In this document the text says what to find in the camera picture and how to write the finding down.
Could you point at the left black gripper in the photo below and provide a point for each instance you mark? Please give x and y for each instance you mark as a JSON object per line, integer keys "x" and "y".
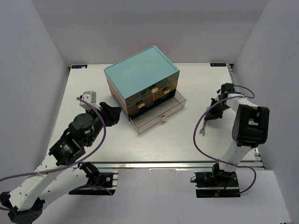
{"x": 111, "y": 114}

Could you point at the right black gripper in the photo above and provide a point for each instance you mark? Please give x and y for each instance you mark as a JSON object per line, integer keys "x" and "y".
{"x": 210, "y": 117}

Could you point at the silver open-end wrench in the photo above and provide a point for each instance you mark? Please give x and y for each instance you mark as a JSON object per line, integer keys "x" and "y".
{"x": 202, "y": 130}

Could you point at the clear bottom drawer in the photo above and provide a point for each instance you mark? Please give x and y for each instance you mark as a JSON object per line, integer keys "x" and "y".
{"x": 153, "y": 116}

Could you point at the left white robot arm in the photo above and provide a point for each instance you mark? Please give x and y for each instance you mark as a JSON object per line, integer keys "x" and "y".
{"x": 61, "y": 171}

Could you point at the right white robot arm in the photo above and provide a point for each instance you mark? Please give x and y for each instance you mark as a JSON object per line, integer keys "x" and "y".
{"x": 250, "y": 128}

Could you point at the teal drawer cabinet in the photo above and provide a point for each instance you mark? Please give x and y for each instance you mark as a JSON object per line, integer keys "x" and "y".
{"x": 148, "y": 77}

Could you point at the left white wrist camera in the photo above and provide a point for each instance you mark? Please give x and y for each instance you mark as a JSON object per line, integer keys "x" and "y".
{"x": 89, "y": 97}

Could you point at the aluminium table edge rail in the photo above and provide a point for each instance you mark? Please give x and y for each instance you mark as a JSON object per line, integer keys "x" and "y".
{"x": 208, "y": 164}

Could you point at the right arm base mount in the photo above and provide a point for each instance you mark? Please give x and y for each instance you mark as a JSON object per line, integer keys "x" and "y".
{"x": 216, "y": 184}

